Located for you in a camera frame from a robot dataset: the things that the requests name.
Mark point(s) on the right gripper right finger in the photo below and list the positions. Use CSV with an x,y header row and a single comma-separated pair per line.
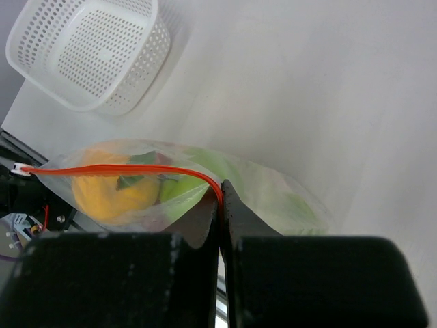
x,y
312,281

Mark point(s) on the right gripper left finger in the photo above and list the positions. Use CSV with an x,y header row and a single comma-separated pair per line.
x,y
119,279

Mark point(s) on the white cauliflower with leaves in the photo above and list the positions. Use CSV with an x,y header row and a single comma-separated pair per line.
x,y
279,201

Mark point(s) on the orange fruit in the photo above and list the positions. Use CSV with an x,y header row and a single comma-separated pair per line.
x,y
115,200

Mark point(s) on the clear zip top bag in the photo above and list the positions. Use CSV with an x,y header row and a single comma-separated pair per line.
x,y
58,172

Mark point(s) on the green apple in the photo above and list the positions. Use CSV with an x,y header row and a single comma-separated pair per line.
x,y
190,190

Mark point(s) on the white perforated plastic basket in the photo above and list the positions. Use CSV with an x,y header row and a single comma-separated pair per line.
x,y
90,55

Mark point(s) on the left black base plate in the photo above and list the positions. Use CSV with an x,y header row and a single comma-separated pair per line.
x,y
27,195

